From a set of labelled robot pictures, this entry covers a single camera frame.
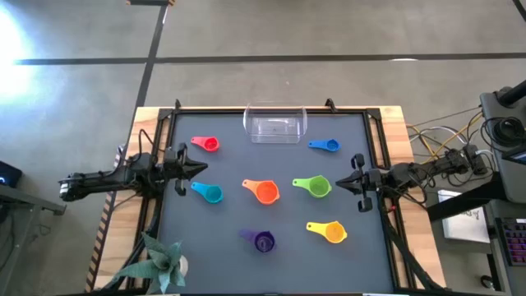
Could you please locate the yellow measuring cup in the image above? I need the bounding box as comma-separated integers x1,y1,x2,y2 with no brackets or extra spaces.
305,220,348,244

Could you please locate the green measuring cup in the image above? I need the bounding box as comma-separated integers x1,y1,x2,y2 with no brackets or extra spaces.
292,174,333,200

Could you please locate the black power adapter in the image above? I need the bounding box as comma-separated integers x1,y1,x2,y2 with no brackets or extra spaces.
463,143,490,176

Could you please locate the red measuring cup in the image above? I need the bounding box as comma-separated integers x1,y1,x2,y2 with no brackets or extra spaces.
190,136,221,153

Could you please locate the orange measuring cup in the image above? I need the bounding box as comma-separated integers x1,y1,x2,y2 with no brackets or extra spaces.
242,178,281,206

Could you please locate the black backlit keyboard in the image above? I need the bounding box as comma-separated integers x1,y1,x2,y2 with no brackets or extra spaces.
495,216,526,267

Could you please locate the coiled black cable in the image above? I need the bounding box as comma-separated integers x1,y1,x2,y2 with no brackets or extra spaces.
480,116,526,150

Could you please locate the teal measuring cup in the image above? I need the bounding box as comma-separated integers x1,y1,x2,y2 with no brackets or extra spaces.
190,181,224,205

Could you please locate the clear plastic dish rack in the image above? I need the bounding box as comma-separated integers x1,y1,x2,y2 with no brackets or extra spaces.
158,113,395,295

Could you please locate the purple measuring cup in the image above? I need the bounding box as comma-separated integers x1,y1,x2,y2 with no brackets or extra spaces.
238,229,277,254

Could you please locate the green artificial plant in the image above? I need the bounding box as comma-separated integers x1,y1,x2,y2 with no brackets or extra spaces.
113,232,187,295

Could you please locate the grey metal stand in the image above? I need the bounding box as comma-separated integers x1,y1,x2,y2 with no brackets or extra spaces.
0,183,67,296

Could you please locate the blue measuring cup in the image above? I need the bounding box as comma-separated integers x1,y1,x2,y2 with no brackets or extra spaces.
307,138,342,153

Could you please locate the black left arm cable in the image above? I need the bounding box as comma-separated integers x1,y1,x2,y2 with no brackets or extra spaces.
137,128,165,162

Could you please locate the yellow cable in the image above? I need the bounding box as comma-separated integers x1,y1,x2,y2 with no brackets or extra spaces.
408,111,485,165

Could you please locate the white paper sheet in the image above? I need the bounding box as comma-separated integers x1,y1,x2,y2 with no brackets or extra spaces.
436,188,492,244

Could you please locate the dark screen device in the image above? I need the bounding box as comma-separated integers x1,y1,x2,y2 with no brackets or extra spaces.
501,147,526,166

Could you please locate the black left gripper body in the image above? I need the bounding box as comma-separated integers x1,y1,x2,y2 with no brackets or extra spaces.
162,141,191,197

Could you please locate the black pole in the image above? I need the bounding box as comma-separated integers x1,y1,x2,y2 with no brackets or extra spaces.
497,79,526,107

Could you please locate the clear plastic basket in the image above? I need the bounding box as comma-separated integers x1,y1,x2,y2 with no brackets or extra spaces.
242,101,309,145

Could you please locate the black box device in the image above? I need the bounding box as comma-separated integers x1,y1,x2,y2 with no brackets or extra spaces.
0,160,24,189

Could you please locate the black metal table frame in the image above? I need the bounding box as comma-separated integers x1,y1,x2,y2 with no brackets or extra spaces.
96,105,449,296

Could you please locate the black diagonal beam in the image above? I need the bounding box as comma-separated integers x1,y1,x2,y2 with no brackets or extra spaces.
426,171,505,223

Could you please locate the yellow black hazard tape strip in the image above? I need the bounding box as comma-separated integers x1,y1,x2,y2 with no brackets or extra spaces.
84,143,121,293

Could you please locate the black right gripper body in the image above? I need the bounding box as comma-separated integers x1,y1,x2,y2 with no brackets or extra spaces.
351,153,384,214

